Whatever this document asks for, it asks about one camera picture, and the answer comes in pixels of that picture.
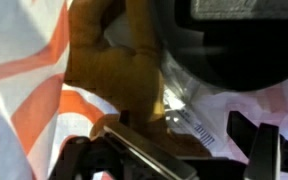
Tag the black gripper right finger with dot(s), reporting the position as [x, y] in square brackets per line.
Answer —
[264, 153]

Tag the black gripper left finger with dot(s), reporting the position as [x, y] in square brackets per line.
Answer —
[144, 150]

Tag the brown moose toy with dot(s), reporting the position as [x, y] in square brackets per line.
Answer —
[117, 70]

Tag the black round bowl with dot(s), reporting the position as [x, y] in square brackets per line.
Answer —
[237, 56]

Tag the white printed paper tag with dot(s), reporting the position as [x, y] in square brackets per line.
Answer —
[194, 123]

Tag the white orange plastic bag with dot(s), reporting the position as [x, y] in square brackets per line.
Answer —
[24, 100]

